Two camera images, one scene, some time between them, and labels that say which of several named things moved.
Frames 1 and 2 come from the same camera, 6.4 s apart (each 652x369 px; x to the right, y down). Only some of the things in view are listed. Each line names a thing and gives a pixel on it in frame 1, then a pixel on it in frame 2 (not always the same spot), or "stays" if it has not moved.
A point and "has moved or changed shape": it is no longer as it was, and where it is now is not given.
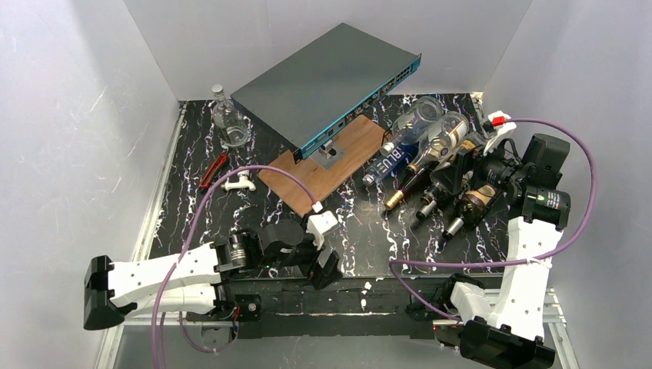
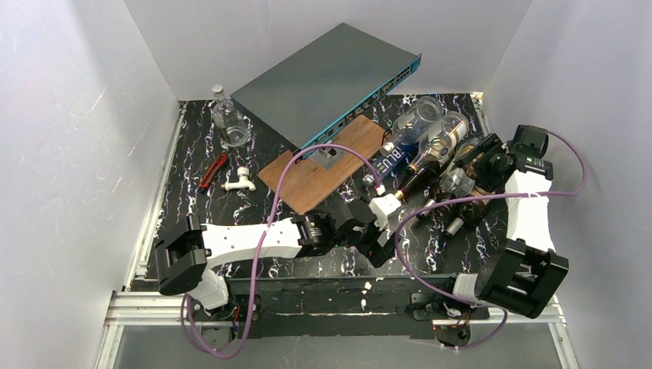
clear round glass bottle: [230, 118] stays
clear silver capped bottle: [412, 123] stays
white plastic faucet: [244, 182] stays
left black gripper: [316, 265] to [374, 236]
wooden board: [358, 140] stays
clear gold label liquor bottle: [441, 141] has moved or changed shape
